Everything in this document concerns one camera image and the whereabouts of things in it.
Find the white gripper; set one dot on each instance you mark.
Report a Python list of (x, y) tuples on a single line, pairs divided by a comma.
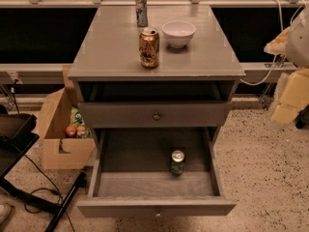
[(299, 45)]

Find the green soda can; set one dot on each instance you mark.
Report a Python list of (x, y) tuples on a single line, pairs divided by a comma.
[(177, 162)]

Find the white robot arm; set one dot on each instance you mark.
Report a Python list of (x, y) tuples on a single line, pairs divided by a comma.
[(297, 52)]

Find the grey wooden drawer cabinet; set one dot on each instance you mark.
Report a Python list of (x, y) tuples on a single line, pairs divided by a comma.
[(107, 67)]

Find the gold orange soda can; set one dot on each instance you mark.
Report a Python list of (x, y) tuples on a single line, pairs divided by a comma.
[(149, 47)]

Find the open middle drawer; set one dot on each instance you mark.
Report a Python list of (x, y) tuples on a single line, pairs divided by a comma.
[(132, 177)]

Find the tall silver can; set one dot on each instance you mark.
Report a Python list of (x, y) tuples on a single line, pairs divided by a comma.
[(141, 12)]

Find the closed top drawer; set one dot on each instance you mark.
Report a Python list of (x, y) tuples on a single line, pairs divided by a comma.
[(137, 114)]

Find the white ceramic bowl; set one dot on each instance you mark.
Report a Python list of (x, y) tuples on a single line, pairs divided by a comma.
[(178, 33)]

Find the orange fruit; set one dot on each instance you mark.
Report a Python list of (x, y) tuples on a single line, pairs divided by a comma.
[(81, 128)]

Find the green snack bag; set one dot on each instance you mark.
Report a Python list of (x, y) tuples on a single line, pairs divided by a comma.
[(76, 117)]

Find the red apple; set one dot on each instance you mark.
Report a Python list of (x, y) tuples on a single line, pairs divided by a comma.
[(71, 131)]

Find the cardboard box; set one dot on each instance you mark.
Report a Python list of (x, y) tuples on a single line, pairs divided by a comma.
[(59, 151)]

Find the black tray cart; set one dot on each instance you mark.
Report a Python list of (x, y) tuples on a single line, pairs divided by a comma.
[(16, 137)]

